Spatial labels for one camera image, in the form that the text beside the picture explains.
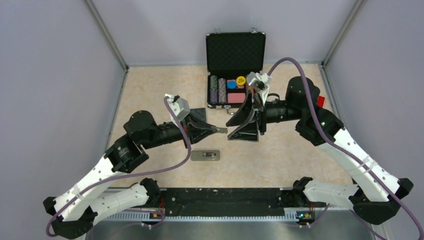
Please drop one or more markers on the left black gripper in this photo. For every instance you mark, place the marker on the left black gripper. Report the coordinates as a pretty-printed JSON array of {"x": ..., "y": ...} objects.
[{"x": 198, "y": 129}]

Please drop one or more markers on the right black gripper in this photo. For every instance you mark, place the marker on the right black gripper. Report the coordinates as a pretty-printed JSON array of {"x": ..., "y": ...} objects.
[{"x": 251, "y": 119}]

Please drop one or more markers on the grey remote battery cover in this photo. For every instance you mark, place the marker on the grey remote battery cover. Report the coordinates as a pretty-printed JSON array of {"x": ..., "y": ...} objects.
[{"x": 221, "y": 130}]

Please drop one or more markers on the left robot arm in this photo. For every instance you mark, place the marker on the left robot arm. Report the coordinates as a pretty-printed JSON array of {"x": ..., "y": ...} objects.
[{"x": 74, "y": 213}]

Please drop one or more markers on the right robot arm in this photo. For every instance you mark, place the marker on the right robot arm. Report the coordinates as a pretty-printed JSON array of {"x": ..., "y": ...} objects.
[{"x": 374, "y": 194}]

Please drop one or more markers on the black foam battery tray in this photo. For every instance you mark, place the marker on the black foam battery tray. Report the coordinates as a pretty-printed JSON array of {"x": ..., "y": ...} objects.
[{"x": 199, "y": 113}]

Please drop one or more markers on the pink card deck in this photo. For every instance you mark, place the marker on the pink card deck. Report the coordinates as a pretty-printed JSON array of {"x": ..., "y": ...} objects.
[{"x": 236, "y": 97}]

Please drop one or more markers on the blue round chip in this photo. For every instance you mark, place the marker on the blue round chip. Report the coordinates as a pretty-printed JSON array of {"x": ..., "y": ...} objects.
[{"x": 231, "y": 84}]

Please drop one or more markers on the yellow round chip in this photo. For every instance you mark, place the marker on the yellow round chip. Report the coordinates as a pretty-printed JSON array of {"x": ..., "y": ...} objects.
[{"x": 241, "y": 80}]

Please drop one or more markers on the black poker chip case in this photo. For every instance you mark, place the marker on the black poker chip case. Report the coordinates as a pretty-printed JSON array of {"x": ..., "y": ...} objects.
[{"x": 228, "y": 56}]

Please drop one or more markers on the red toy brick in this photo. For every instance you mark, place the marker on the red toy brick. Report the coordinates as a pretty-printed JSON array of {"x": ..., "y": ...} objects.
[{"x": 320, "y": 101}]

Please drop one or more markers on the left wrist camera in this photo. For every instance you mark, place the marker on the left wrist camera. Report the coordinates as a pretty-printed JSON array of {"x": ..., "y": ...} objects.
[{"x": 178, "y": 106}]

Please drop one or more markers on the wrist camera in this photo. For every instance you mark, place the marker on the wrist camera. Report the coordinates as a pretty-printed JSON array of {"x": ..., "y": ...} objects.
[
  {"x": 260, "y": 82},
  {"x": 178, "y": 106}
]

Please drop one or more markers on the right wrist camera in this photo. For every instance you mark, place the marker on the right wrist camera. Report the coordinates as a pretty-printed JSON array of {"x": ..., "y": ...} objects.
[{"x": 260, "y": 82}]

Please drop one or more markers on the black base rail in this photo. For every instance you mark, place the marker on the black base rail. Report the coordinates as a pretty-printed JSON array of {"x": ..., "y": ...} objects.
[{"x": 227, "y": 202}]

